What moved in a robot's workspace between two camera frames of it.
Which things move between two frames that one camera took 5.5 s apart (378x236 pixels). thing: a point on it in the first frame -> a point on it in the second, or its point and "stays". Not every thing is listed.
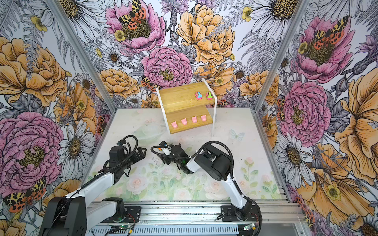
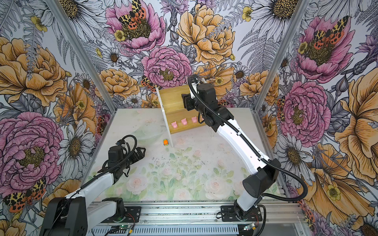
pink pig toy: [184, 121] stays
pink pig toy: [174, 125] stays
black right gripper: [166, 160] -> [187, 101]
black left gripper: [134, 153] stays
